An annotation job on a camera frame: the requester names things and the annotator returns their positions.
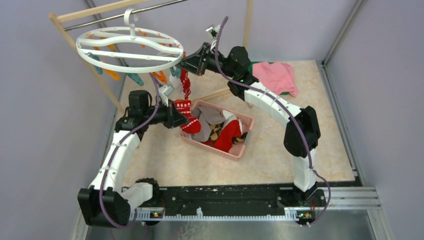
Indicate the pink cloth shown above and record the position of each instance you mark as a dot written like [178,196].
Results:
[275,78]

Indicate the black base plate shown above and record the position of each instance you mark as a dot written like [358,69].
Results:
[244,200]

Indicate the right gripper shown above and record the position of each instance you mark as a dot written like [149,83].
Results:
[194,63]

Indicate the red patterned sock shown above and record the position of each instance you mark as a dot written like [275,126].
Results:
[186,83]
[193,126]

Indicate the red white sock in basket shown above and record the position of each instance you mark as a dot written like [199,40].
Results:
[231,134]

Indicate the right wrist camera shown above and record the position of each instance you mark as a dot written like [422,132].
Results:
[213,32]

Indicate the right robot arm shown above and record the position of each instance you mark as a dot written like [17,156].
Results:
[302,130]

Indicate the white hanging sock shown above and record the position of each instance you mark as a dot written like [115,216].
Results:
[175,82]

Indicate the wooden drying rack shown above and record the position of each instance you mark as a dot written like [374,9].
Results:
[122,5]

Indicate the aluminium frame rail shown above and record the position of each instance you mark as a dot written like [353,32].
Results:
[339,198]

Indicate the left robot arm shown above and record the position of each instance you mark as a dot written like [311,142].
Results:
[122,155]

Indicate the white round clip hanger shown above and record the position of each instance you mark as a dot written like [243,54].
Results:
[129,48]

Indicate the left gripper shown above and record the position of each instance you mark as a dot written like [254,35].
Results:
[174,118]

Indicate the grey sock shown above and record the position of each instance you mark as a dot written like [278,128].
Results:
[206,116]

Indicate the brown argyle sock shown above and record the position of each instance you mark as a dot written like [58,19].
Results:
[215,131]

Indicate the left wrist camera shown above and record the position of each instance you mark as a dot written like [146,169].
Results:
[164,91]

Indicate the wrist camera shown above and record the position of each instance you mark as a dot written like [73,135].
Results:
[213,32]
[164,91]

